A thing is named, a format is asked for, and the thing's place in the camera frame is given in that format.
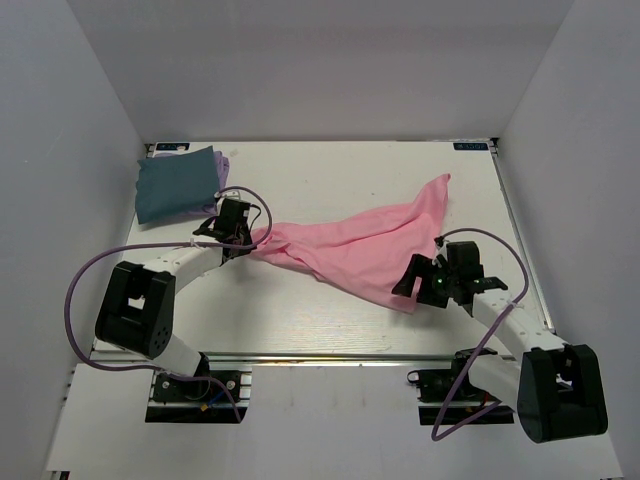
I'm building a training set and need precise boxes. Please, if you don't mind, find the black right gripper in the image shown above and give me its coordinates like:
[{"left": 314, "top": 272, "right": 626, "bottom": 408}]
[{"left": 393, "top": 253, "right": 460, "bottom": 308}]

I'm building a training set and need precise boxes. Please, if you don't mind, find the pink t shirt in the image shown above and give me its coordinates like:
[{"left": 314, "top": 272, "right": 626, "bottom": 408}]
[{"left": 250, "top": 174, "right": 451, "bottom": 313}]

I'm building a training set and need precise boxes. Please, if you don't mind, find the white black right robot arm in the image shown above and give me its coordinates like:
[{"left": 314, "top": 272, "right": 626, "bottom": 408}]
[{"left": 392, "top": 239, "right": 608, "bottom": 444}]

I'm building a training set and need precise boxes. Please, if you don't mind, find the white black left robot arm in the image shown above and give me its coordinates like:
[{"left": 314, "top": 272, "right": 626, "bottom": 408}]
[{"left": 95, "top": 199, "right": 254, "bottom": 399}]

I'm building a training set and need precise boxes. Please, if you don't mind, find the folded teal t shirt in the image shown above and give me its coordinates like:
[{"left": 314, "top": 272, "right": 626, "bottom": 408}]
[{"left": 135, "top": 147, "right": 222, "bottom": 225}]

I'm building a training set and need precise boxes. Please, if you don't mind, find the blue left table label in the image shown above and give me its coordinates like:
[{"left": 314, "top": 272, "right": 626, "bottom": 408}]
[{"left": 155, "top": 142, "right": 190, "bottom": 152}]

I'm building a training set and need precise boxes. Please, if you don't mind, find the blue table label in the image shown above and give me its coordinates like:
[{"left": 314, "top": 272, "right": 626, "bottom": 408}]
[
  {"left": 453, "top": 142, "right": 489, "bottom": 151},
  {"left": 155, "top": 142, "right": 190, "bottom": 152}
]

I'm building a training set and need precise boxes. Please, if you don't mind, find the blue right table label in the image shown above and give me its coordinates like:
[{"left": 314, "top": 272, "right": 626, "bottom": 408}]
[{"left": 453, "top": 142, "right": 489, "bottom": 151}]

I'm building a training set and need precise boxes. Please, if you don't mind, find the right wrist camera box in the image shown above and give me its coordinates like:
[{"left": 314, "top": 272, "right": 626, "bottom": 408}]
[{"left": 446, "top": 241, "right": 482, "bottom": 275}]

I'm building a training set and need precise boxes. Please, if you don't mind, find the aluminium right table rail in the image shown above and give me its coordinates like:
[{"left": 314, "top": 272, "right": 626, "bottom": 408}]
[{"left": 484, "top": 138, "right": 556, "bottom": 336}]

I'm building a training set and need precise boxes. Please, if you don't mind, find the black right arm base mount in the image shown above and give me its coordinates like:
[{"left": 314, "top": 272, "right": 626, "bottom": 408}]
[{"left": 405, "top": 349, "right": 516, "bottom": 428}]

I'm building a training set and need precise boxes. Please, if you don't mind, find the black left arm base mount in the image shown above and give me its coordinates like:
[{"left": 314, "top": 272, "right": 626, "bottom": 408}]
[{"left": 145, "top": 370, "right": 252, "bottom": 425}]

